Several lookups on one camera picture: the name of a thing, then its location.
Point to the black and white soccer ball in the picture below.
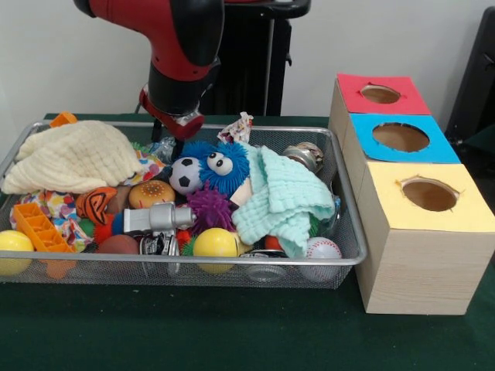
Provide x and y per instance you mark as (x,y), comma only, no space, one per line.
(185,175)

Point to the crushed clear plastic bottle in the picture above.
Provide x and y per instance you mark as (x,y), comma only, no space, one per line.
(162,148)

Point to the long orange toy brick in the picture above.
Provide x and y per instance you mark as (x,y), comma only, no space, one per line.
(38,228)

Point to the shallow clear mesh bin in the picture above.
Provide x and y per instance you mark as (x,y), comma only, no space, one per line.
(154,272)

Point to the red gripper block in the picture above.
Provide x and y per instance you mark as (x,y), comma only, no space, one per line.
(185,129)

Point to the blue spiky toy with eyes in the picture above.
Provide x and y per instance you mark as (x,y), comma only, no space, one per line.
(228,178)

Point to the dark green tablecloth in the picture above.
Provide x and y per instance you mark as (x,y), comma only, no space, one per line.
(232,328)

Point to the black chair back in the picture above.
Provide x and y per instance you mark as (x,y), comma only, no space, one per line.
(479,77)

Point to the white toy baseball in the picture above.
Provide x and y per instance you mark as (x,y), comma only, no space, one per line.
(325,247)

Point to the yellow ball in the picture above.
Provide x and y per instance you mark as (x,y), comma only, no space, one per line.
(15,243)
(216,242)

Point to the mint green waffle cloth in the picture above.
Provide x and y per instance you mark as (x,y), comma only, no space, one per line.
(286,193)

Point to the toy burger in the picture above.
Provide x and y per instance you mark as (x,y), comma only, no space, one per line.
(151,195)

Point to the silver plastic toy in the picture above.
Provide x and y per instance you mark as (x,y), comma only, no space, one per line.
(162,218)

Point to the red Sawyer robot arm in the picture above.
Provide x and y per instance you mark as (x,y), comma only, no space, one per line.
(185,38)

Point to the cream waffle cloth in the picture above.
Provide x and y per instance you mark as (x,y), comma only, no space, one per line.
(69,158)

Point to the wooden box with three holes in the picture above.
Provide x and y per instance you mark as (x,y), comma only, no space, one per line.
(421,270)

